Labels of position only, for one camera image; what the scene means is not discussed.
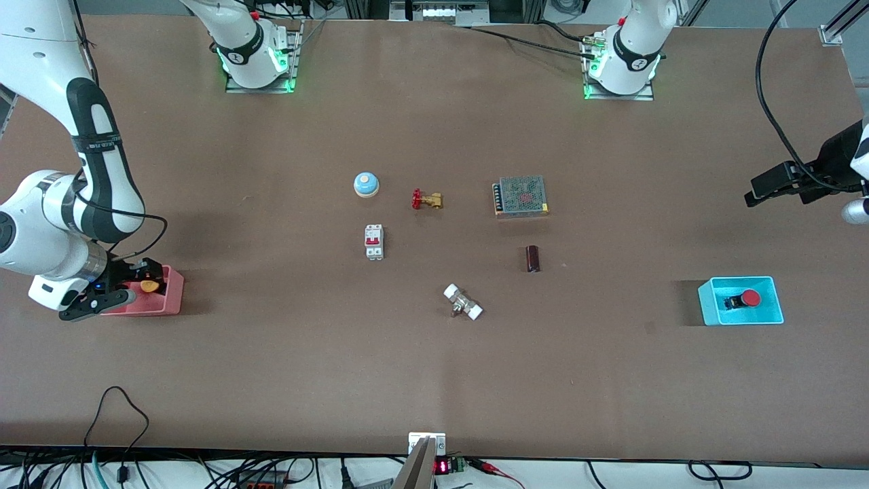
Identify red push button switch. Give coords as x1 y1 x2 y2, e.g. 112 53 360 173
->
722 289 762 311

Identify pink plastic box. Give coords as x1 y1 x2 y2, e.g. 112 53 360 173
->
102 265 185 317

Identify aluminium profile bar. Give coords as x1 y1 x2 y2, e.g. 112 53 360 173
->
819 0 869 47

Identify cyan plastic box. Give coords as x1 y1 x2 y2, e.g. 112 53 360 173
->
698 276 785 327

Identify metal mesh power supply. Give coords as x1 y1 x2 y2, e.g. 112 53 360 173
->
492 175 550 219

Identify metal valve white ends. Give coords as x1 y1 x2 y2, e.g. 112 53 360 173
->
443 283 484 321

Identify grey equipment rack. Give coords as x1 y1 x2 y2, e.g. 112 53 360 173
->
389 0 491 22

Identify red clip lead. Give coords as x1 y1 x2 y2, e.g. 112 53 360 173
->
468 458 525 489

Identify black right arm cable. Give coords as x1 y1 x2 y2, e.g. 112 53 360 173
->
71 170 168 272

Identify black hanging arm cable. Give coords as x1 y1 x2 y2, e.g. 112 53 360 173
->
756 0 857 192

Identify black looped cable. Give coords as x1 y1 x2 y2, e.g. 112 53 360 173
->
83 386 150 484

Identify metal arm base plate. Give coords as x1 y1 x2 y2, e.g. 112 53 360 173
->
226 20 303 94
583 41 656 102

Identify black cable on table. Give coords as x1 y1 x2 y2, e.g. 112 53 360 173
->
467 20 602 59

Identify black cable under table edge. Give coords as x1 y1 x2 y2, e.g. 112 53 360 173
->
688 460 753 482

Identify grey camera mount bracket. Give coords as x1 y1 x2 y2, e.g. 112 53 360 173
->
392 433 447 489

